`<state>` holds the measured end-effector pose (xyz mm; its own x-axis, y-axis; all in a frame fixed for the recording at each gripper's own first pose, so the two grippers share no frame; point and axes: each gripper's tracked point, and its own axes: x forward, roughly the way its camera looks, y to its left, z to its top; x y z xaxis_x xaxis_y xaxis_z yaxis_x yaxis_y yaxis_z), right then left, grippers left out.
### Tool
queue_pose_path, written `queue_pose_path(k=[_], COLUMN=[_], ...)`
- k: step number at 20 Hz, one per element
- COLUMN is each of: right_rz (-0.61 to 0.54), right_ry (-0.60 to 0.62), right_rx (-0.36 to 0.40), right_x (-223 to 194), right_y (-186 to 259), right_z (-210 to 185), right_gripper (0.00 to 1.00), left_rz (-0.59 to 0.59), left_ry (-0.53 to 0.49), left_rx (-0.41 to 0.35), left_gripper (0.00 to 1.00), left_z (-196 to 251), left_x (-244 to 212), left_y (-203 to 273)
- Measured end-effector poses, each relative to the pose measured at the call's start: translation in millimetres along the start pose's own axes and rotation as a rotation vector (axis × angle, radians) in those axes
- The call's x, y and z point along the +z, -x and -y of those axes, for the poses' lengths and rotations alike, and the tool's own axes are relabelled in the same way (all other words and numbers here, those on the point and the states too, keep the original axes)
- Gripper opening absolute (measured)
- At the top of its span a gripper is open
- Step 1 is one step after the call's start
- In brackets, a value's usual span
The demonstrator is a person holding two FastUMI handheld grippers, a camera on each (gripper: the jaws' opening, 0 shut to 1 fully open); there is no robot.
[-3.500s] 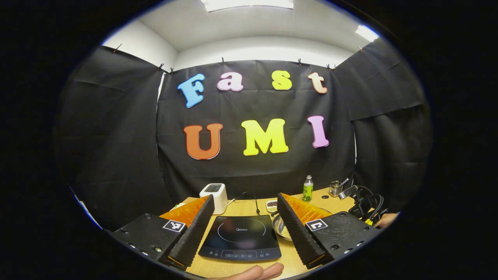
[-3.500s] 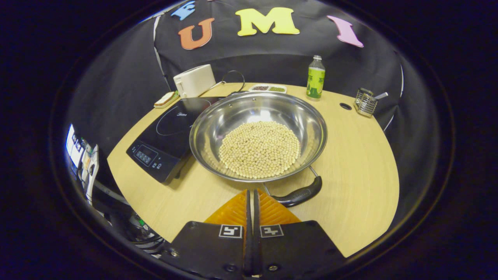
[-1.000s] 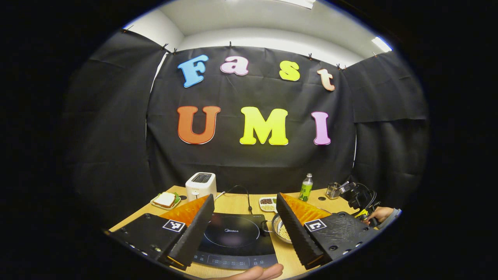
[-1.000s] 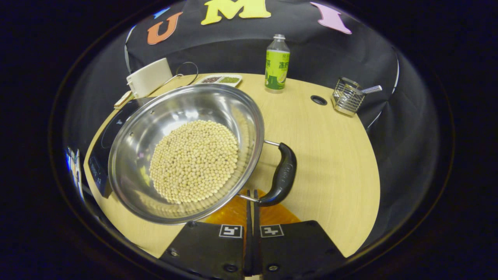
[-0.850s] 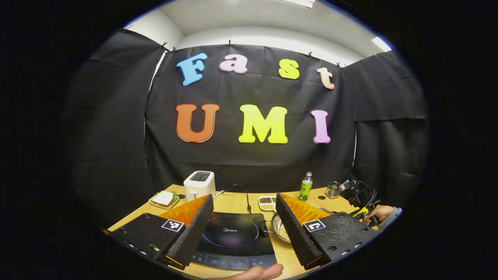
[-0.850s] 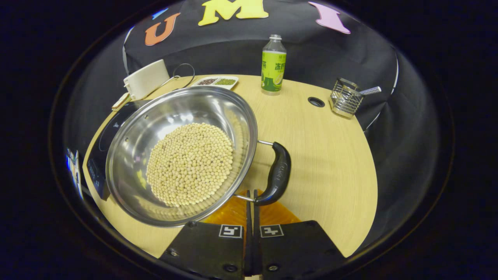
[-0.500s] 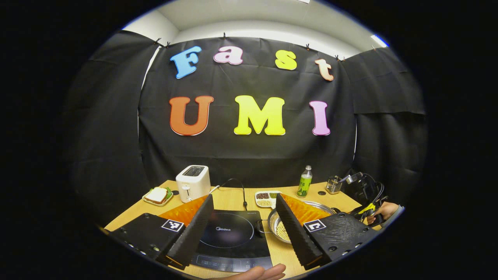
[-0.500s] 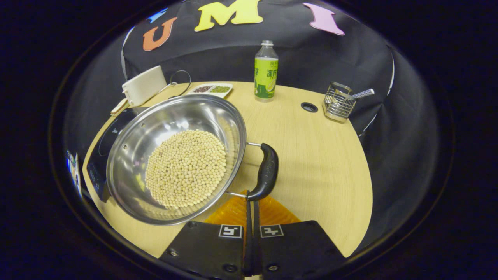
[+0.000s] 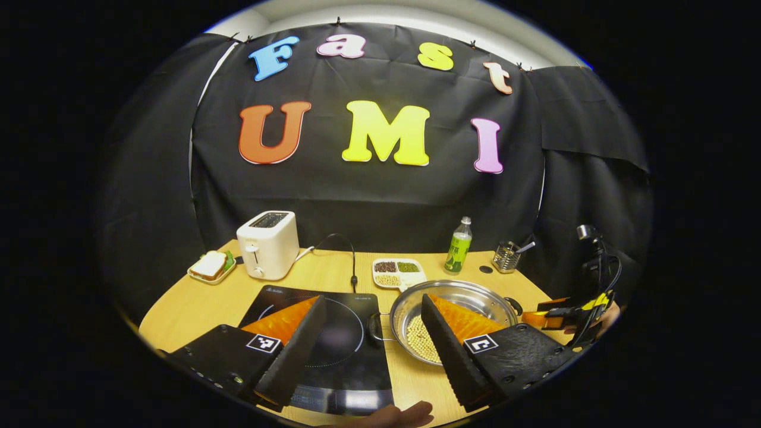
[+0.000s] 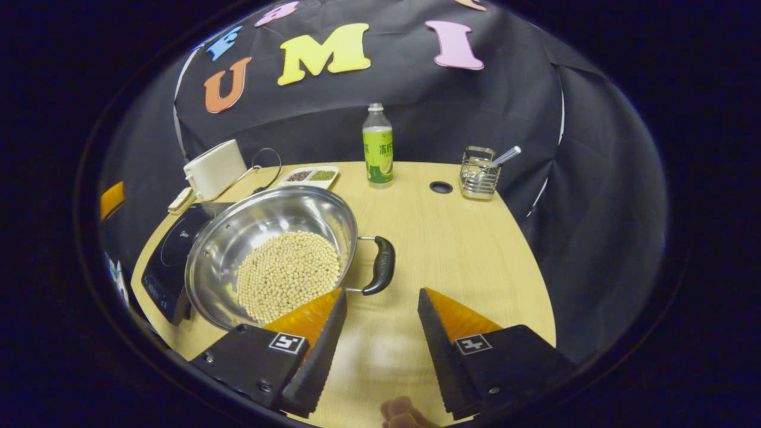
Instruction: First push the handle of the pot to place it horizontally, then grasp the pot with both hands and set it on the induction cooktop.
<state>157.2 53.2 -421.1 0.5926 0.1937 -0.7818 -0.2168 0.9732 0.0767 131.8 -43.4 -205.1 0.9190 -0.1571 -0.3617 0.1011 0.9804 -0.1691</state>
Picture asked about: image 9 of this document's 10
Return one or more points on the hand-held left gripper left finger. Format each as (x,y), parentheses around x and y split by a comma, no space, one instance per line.
(297,356)

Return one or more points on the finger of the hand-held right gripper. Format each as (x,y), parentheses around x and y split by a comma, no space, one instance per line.
(547,320)
(559,304)

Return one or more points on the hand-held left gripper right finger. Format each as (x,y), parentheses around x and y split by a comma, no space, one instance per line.
(452,356)

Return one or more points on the black induction cooktop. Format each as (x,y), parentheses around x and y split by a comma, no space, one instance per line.
(345,333)

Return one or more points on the stainless steel pot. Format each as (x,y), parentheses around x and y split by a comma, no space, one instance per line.
(469,297)

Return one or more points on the pile of soybeans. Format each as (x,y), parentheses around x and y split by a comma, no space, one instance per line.
(422,342)

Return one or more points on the metal spoon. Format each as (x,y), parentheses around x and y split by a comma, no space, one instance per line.
(526,246)

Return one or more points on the metal mesh utensil holder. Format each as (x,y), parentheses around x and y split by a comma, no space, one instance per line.
(505,258)

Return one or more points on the white divided dish of beans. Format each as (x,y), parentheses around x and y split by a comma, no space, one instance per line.
(398,273)

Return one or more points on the green drink bottle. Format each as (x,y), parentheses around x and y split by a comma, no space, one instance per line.
(458,249)

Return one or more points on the white toaster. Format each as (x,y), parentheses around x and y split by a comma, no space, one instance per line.
(267,249)

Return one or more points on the white sandwich plate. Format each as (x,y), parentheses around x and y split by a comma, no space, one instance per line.
(205,277)

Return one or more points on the black backdrop cloth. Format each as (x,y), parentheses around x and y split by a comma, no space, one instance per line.
(368,196)

